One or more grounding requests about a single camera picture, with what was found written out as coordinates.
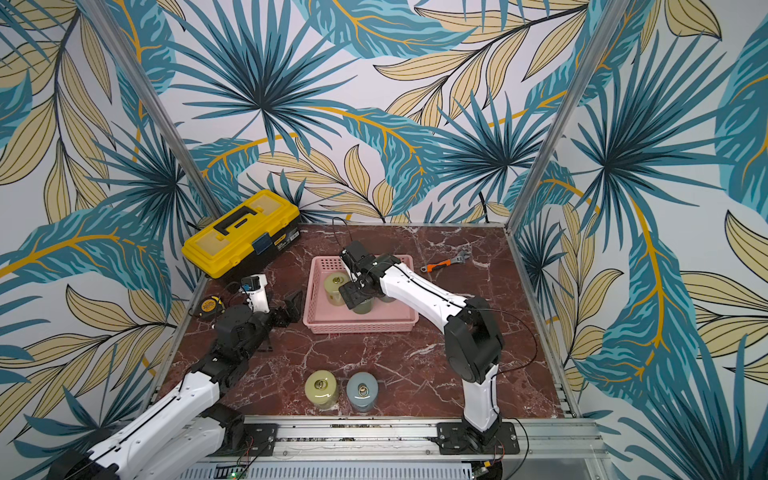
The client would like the yellow black tape measure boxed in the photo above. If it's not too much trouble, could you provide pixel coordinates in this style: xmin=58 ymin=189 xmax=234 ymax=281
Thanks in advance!
xmin=190 ymin=295 xmax=226 ymax=322

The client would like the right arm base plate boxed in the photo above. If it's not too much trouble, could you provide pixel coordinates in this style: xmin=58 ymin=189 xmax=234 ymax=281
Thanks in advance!
xmin=435 ymin=421 xmax=521 ymax=455

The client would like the yellow-green tea canister left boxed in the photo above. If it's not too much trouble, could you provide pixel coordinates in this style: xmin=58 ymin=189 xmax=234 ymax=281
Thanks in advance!
xmin=323 ymin=272 xmax=350 ymax=306

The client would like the yellow black toolbox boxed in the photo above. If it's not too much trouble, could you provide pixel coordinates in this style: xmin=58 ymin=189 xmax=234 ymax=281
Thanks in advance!
xmin=182 ymin=190 xmax=300 ymax=280

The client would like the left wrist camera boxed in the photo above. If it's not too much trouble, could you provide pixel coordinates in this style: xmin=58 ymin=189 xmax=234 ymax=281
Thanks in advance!
xmin=240 ymin=274 xmax=270 ymax=313

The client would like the orange adjustable wrench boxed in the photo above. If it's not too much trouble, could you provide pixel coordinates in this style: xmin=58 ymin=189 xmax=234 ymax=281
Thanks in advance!
xmin=420 ymin=251 xmax=471 ymax=273

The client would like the pink plastic basket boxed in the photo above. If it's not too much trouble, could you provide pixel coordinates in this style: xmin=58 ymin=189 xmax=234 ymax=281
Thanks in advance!
xmin=303 ymin=256 xmax=419 ymax=334

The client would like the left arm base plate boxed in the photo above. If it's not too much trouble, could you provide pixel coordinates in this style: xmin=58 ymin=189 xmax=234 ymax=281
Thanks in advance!
xmin=215 ymin=423 xmax=279 ymax=456

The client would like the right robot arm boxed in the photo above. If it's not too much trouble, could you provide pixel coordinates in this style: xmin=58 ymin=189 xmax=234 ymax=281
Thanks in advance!
xmin=339 ymin=241 xmax=504 ymax=436

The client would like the aluminium front rail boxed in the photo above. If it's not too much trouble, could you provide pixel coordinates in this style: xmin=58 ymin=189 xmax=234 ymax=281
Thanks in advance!
xmin=181 ymin=416 xmax=618 ymax=479

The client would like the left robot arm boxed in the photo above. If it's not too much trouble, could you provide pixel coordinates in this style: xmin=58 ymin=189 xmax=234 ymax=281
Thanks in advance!
xmin=47 ymin=291 xmax=305 ymax=479

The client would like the blue-grey tea canister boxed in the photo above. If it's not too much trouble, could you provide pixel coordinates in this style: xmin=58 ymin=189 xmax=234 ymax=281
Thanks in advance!
xmin=346 ymin=372 xmax=379 ymax=413

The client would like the green tea canister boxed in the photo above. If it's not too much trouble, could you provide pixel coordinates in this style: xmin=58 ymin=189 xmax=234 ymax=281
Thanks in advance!
xmin=352 ymin=299 xmax=374 ymax=315

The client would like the yellow-green tea canister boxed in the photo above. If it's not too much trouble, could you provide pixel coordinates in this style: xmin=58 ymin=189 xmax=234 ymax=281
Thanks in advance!
xmin=305 ymin=370 xmax=339 ymax=410
xmin=323 ymin=272 xmax=350 ymax=306

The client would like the yellow-green tea canister front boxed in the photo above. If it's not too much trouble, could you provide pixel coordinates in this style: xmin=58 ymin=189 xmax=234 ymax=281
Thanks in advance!
xmin=305 ymin=370 xmax=339 ymax=410

